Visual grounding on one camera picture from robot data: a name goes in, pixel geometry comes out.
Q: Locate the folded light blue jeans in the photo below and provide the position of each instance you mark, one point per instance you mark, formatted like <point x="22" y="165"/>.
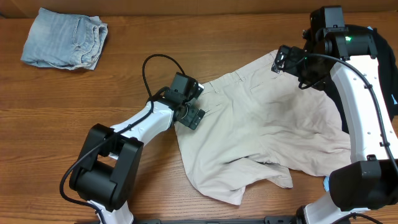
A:
<point x="64" y="41"/>

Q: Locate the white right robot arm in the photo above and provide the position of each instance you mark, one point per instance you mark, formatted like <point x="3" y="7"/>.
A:
<point x="352" y="58"/>

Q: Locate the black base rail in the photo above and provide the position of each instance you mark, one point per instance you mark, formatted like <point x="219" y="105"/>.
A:
<point x="284" y="219"/>

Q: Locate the beige khaki shorts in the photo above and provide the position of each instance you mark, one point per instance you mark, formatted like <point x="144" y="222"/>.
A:
<point x="259" y="124"/>

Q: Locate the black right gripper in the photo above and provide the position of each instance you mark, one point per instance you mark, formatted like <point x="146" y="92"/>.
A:
<point x="283" y="59"/>

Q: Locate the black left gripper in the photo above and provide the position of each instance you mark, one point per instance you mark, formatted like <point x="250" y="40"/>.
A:
<point x="193" y="117"/>

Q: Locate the black and blue garment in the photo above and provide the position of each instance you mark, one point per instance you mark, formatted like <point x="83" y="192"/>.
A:
<point x="387" y="76"/>

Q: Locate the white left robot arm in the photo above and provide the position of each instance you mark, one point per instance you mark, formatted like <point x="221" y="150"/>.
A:
<point x="104" y="173"/>

